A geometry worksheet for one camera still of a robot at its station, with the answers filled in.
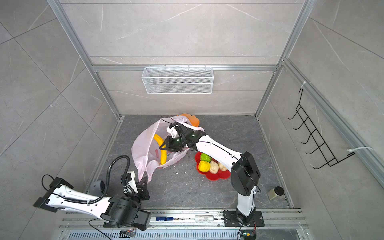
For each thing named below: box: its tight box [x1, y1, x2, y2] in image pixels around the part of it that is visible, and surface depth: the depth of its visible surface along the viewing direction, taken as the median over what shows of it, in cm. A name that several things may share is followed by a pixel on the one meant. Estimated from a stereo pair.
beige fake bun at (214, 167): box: [209, 160, 219, 174], surface depth 87 cm
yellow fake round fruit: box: [198, 160, 211, 172], surface depth 87 cm
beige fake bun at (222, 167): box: [218, 162, 228, 172], surface depth 88 cm
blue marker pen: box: [155, 216, 175, 221], surface depth 75 cm
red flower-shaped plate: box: [195, 151, 232, 181], surface depth 88 cm
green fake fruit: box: [200, 152, 212, 163], surface depth 91 cm
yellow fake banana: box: [153, 134, 167, 165], surface depth 75 cm
